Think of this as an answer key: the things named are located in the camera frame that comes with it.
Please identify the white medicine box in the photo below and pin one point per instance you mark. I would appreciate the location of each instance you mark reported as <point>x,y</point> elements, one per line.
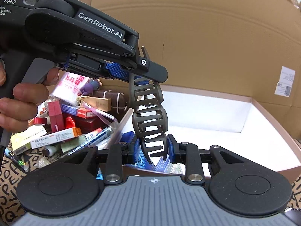
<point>56,137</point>

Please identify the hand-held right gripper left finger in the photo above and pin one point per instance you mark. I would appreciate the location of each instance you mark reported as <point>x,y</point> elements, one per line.
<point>134,156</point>

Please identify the letter-print desktop cloth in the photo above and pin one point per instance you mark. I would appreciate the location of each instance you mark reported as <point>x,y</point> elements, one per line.
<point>9,193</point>

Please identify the pink storage box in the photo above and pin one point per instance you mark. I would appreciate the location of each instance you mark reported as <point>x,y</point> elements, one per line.
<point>211,122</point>

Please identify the large cardboard sheet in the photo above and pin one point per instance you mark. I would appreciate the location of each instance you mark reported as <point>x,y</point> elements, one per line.
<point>211,40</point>

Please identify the tan gift tag box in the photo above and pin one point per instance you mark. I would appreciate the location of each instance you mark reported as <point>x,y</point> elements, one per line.
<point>98,103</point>

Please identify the marker pen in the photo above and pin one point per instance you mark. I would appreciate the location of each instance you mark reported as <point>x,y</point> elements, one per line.
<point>98,135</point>

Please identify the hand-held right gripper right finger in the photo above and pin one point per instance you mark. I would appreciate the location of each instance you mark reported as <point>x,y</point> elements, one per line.
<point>172,150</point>

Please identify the cotton pad bag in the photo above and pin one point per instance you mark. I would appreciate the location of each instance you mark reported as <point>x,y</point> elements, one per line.
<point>70,87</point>

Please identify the person's left hand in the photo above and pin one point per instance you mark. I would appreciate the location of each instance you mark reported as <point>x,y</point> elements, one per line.
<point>23,94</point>

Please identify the brown football pouch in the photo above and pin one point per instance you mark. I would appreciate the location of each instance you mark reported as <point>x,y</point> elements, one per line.
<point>115,98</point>

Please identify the white shipping label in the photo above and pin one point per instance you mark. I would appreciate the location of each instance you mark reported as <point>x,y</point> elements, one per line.
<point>284,80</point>

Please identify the red white tape roll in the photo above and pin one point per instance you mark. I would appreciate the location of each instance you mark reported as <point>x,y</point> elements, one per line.
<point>40,121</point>

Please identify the maroon box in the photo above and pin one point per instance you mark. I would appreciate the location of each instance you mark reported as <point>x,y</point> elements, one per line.
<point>91,124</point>

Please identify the red white box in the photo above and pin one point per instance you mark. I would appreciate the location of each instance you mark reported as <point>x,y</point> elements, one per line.
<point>85,113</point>

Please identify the grey hair claw clip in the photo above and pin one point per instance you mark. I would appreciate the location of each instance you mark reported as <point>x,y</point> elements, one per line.
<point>136,124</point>

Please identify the green box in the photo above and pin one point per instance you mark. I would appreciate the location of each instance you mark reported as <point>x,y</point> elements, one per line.
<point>75,142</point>

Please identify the yellow box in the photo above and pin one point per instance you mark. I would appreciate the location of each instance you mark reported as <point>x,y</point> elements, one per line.
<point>23,141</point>

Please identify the clear pink-edged sleeve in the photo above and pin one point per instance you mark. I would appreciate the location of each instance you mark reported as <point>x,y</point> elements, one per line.
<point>103,115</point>

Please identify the dark red box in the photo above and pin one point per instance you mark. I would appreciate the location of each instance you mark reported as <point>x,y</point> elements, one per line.
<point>56,115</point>

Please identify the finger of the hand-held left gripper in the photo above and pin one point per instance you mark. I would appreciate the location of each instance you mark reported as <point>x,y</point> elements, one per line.
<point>117,71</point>
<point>155,71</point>

